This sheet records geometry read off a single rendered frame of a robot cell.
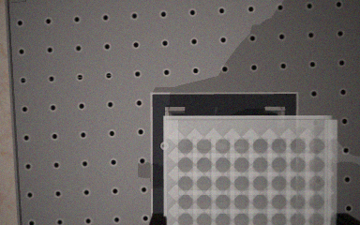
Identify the white well plate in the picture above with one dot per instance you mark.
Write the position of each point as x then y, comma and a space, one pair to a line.
237, 169

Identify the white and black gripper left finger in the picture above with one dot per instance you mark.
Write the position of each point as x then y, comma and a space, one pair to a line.
158, 219

